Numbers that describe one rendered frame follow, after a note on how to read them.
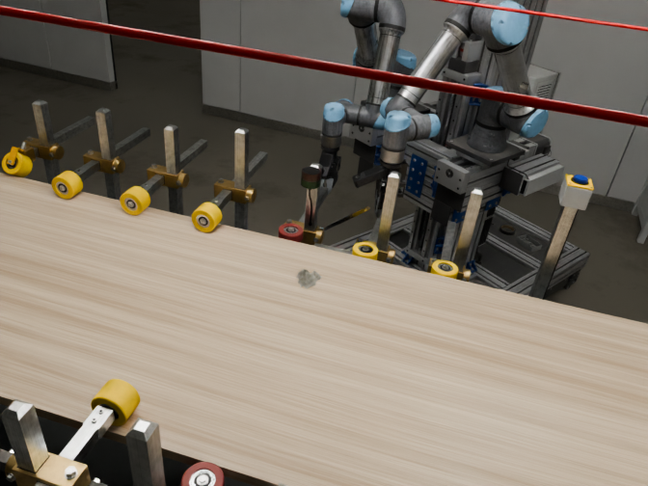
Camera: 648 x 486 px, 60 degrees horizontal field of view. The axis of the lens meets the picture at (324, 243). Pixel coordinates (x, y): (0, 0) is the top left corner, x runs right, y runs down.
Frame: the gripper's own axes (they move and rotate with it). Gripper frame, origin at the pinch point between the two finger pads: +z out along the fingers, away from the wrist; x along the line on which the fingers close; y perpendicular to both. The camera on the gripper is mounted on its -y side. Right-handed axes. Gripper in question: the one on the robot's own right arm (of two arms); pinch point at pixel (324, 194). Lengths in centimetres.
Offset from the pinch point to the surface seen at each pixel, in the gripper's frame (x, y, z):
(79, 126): 98, -12, -13
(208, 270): 15, -71, -8
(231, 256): 11, -63, -8
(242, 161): 20.0, -34.6, -24.8
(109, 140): 69, -34, -22
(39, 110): 95, -35, -28
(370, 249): -27, -42, -8
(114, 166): 68, -35, -13
